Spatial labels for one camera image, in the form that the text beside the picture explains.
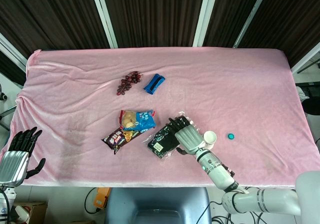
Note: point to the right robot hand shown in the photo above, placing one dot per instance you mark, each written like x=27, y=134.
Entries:
x=188, y=136

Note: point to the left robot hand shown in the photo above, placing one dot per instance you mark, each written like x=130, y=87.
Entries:
x=13, y=159

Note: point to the white paper cup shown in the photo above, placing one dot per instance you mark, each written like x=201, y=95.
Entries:
x=209, y=139

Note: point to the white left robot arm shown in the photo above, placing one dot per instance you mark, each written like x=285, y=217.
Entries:
x=5, y=204

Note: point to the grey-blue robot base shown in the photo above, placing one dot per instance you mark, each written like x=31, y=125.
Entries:
x=157, y=206

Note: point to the black gloves in plastic bag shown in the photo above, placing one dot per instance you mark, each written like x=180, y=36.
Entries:
x=163, y=140

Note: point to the pink tablecloth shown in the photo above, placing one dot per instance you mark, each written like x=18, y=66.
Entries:
x=160, y=114

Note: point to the small teal bottle cap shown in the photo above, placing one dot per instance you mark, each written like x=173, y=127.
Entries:
x=231, y=136

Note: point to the blue and red snack bag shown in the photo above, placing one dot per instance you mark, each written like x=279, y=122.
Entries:
x=137, y=120

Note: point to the cardboard box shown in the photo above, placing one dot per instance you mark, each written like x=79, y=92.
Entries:
x=30, y=212

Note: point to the blue wrapped cookie pack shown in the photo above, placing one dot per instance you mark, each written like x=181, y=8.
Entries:
x=153, y=83

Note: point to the dark brown snack packet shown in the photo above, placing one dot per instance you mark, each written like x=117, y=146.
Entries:
x=120, y=138

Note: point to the bunch of red grapes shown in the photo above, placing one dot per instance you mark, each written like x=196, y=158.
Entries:
x=127, y=82

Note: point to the orange box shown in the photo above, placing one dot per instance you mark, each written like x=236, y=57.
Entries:
x=101, y=197

